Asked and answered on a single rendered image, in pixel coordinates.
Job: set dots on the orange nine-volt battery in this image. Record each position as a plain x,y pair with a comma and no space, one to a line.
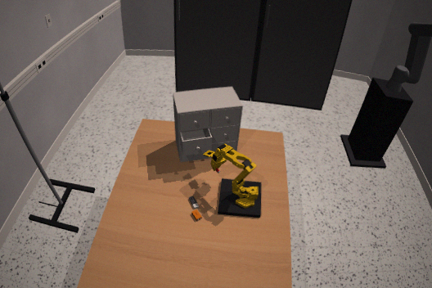
196,215

